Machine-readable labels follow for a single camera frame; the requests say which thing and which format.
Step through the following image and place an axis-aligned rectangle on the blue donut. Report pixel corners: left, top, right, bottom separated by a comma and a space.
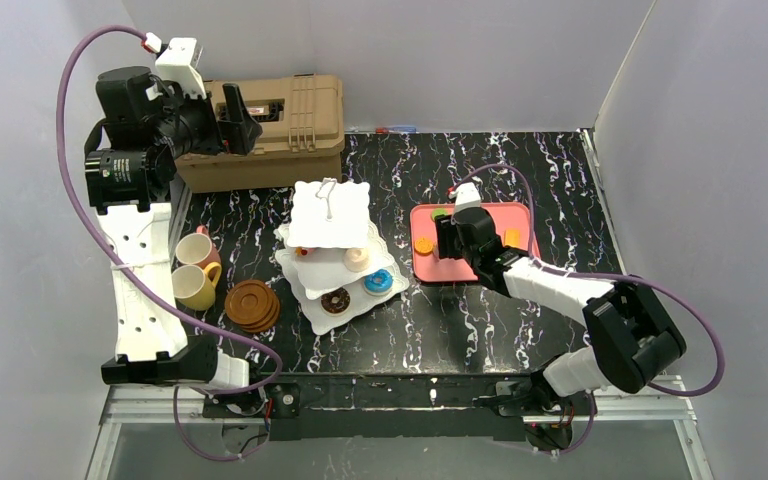
363, 269, 394, 296

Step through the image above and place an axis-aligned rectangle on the pink mug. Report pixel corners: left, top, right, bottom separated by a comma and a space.
174, 225, 221, 268

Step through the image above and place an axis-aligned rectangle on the orange biscuit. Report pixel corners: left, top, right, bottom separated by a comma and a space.
502, 228, 522, 248

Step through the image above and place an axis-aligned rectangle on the aluminium frame rail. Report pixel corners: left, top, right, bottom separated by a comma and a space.
102, 374, 696, 423

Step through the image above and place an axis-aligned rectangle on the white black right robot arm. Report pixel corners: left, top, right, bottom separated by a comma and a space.
434, 207, 686, 399

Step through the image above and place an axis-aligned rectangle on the pink serving tray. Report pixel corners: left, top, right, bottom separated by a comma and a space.
409, 202, 530, 284

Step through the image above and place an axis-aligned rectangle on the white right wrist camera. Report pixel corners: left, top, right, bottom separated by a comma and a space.
449, 182, 481, 213

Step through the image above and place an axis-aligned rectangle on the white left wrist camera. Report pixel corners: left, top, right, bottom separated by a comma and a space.
155, 37, 207, 99

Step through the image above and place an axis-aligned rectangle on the yellow mug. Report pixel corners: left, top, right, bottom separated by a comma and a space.
171, 262, 222, 311

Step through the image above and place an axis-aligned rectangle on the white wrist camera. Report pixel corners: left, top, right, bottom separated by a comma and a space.
155, 37, 207, 99
449, 182, 481, 213

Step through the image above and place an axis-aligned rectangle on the white round cake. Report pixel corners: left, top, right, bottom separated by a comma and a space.
343, 248, 371, 272

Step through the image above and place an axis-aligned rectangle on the tan plastic tool case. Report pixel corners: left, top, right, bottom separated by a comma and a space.
175, 74, 345, 193

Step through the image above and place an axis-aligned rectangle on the green round macaron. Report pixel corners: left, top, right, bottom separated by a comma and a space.
430, 208, 449, 221

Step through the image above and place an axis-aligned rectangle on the pink cake slice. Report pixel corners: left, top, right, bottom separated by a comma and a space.
295, 247, 315, 257

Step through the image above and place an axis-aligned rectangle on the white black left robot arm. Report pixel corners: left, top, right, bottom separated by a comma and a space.
84, 66, 250, 390

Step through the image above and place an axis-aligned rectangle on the chocolate donut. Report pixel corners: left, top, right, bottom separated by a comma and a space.
320, 288, 351, 316

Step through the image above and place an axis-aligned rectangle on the round orange waffle cookie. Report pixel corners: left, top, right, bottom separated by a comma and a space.
413, 237, 435, 256

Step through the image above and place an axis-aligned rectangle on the white three-tier cake stand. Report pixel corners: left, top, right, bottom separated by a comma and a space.
275, 178, 409, 336

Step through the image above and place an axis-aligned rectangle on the stack of brown wooden coasters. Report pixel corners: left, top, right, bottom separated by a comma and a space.
224, 279, 281, 334

